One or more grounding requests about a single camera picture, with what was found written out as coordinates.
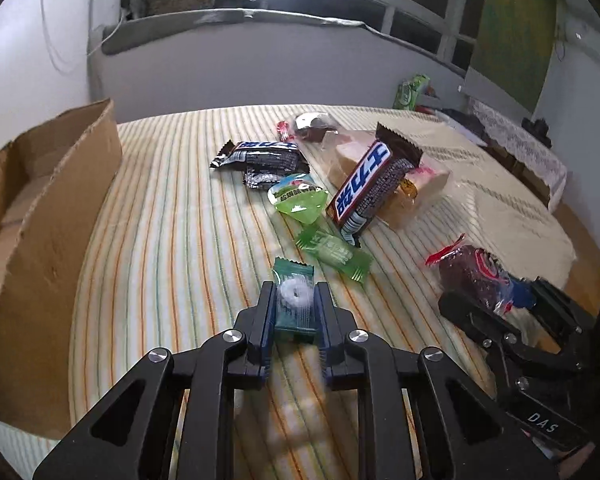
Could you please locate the light green candy wrapper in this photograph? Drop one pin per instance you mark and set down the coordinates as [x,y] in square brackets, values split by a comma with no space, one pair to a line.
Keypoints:
[335,254]

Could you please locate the small dark object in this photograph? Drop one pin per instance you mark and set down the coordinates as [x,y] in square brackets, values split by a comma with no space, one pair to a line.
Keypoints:
[537,130]

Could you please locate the large brown chocolate bar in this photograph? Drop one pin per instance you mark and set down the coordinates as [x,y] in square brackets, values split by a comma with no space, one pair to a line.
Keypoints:
[370,185]

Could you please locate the small red candy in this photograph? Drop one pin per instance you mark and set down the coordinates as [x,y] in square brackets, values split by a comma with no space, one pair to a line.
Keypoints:
[283,131]

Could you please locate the green yellow wall hanging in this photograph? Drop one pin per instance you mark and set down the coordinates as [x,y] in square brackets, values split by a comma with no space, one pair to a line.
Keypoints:
[520,30]

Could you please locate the dark green mint candy packet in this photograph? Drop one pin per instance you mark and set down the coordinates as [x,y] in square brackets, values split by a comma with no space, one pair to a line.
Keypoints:
[292,325]

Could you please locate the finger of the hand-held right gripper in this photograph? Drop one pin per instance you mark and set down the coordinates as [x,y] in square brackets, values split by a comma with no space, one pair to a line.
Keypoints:
[460,307]
[560,305]

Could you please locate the striped bed sheet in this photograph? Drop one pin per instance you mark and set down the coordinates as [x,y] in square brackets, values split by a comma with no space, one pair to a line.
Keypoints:
[180,235]

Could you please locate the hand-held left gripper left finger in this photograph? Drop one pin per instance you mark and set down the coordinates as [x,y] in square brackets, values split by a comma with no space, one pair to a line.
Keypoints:
[266,320]

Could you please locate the black item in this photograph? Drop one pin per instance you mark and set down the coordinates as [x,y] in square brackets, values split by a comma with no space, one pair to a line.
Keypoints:
[465,127]

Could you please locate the red dark snack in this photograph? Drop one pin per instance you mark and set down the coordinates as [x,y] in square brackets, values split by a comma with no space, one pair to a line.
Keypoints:
[467,270]

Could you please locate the black chocolate bar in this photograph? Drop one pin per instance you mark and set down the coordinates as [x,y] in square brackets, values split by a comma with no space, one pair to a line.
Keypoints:
[260,154]

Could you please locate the green tissue pack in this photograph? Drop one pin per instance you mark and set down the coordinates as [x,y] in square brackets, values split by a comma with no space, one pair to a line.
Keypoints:
[411,92]

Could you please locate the brown cardboard box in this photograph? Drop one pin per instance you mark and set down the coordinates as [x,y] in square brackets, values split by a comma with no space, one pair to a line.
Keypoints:
[40,260]

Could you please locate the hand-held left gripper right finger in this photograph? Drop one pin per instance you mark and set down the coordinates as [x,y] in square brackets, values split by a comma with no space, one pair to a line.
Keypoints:
[324,320]

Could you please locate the small black snack packet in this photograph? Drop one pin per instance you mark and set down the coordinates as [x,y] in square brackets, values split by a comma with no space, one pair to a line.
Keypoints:
[260,178]

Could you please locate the clear sliced bread packet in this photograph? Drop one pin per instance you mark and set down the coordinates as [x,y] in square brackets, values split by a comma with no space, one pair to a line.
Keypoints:
[345,157]

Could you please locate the white window frame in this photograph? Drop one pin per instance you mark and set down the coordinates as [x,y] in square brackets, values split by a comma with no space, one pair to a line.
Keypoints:
[391,17]

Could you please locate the white lace tablecloth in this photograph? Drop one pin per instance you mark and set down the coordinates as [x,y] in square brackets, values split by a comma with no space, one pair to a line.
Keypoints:
[520,147]

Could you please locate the green jelly cup packet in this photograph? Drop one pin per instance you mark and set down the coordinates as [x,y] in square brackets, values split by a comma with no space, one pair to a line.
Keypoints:
[300,202]

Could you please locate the wooden table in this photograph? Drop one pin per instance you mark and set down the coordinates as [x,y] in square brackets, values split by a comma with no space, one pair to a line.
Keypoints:
[525,170]

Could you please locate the red box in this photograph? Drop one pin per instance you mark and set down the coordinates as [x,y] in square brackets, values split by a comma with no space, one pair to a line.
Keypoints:
[425,109]

